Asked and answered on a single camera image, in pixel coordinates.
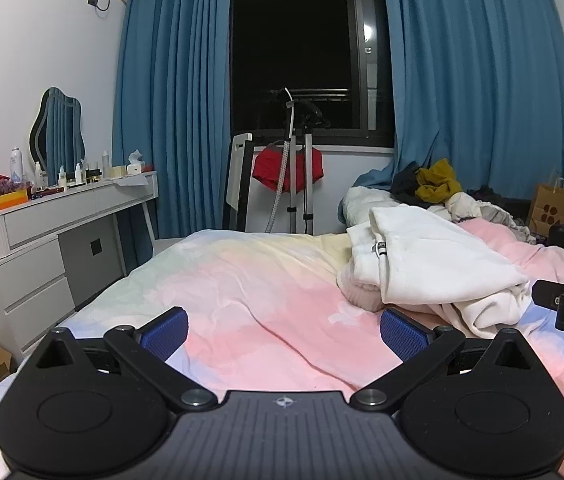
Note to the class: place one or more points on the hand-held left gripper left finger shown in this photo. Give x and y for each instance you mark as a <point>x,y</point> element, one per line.
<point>164,332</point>

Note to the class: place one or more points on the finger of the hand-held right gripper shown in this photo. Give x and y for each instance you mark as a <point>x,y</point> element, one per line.
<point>544,294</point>

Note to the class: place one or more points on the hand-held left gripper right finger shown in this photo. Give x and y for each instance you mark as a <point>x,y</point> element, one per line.
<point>404,335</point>

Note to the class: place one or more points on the pile of grey white clothes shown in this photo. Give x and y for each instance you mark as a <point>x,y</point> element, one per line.
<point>482,210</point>

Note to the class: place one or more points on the pink knit cloth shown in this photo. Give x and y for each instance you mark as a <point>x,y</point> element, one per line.
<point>359,290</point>

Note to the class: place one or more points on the brown paper bag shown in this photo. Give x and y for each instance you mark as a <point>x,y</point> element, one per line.
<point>552,207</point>

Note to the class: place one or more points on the pastel duvet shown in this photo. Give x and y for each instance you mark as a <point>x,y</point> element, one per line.
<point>262,285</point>

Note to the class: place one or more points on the white fleece blanket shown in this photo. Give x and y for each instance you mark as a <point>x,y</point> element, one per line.
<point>362,200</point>

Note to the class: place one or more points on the white dressing table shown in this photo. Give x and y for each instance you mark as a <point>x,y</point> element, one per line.
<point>37,250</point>

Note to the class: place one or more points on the dark cloth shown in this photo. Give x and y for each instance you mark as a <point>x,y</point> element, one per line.
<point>404,182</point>

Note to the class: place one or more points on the mustard yellow cloth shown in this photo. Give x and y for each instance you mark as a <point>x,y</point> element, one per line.
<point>437,180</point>

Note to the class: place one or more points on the white tissue box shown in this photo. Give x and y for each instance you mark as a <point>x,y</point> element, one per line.
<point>135,166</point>

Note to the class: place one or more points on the tall white bottle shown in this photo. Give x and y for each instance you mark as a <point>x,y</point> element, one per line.
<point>106,166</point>

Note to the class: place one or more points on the small white bottle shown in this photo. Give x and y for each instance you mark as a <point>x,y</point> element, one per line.
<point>79,175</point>
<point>62,178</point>
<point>39,177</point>

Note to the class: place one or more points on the red garment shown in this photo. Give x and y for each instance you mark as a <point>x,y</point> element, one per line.
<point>272,170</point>

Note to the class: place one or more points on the garment steamer stand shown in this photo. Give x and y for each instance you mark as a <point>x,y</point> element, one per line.
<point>293,170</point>

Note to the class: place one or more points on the wavy vanity mirror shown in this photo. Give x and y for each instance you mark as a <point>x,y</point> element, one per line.
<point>59,135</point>

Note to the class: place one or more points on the white spray can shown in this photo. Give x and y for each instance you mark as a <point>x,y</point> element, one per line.
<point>16,165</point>

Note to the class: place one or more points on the blue curtain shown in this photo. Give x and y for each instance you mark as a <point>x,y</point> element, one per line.
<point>177,100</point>
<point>477,70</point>

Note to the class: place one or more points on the dark window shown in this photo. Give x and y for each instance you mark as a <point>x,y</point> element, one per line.
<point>292,35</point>

